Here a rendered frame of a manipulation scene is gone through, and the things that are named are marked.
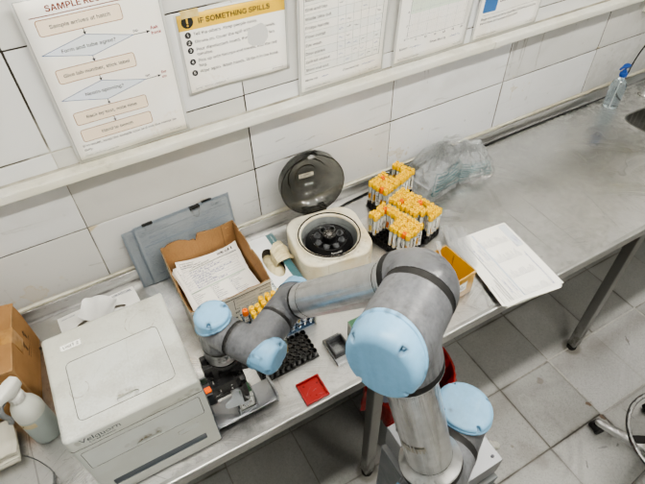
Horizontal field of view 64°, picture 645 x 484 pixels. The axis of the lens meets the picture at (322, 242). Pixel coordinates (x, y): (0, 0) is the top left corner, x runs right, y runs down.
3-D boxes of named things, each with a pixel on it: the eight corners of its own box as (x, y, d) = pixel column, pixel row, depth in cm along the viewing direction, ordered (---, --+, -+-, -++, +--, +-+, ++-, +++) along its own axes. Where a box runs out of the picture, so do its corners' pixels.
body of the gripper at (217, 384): (204, 377, 123) (195, 350, 114) (238, 361, 126) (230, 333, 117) (216, 403, 118) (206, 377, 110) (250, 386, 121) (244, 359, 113)
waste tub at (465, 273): (439, 311, 155) (443, 291, 148) (410, 283, 163) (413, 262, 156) (471, 291, 160) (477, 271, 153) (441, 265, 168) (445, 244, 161)
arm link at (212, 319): (216, 336, 99) (181, 318, 102) (225, 366, 107) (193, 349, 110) (240, 306, 103) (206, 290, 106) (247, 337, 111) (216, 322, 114)
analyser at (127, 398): (110, 498, 120) (60, 446, 99) (85, 402, 137) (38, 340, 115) (232, 434, 130) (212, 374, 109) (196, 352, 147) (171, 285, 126)
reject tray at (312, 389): (307, 406, 135) (307, 404, 135) (295, 386, 139) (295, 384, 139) (329, 394, 137) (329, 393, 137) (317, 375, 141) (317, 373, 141)
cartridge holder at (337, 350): (338, 367, 143) (338, 360, 140) (322, 343, 148) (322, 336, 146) (354, 358, 145) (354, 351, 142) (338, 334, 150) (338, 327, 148)
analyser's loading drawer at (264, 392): (205, 439, 128) (201, 430, 124) (196, 417, 132) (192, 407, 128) (279, 400, 134) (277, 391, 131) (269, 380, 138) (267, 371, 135)
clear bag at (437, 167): (427, 209, 187) (434, 168, 173) (391, 187, 196) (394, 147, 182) (469, 178, 199) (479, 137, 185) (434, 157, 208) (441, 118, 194)
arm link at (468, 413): (487, 420, 114) (505, 392, 104) (467, 475, 106) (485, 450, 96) (436, 395, 117) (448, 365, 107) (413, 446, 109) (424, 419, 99)
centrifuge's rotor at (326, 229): (315, 272, 160) (314, 255, 155) (298, 238, 170) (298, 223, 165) (360, 257, 164) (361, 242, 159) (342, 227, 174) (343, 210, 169)
